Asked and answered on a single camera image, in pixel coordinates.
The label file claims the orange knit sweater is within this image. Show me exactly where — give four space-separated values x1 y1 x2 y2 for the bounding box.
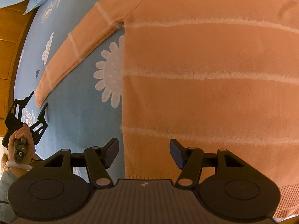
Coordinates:
35 0 299 220

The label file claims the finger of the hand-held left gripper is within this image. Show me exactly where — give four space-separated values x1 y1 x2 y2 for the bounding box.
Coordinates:
29 103 49 145
5 91 35 131

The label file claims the person's left forearm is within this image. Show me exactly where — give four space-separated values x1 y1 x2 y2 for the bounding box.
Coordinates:
0 153 31 224

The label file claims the person's left hand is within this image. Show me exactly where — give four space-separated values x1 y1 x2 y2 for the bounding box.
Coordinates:
8 124 36 163

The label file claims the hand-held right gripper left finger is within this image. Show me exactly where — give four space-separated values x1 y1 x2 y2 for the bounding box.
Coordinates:
43 138 120 188

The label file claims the white bracelet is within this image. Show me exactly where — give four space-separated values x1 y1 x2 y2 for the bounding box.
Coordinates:
6 160 32 171

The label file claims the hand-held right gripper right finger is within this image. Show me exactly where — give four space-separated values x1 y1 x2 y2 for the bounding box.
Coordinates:
169 138 245 189

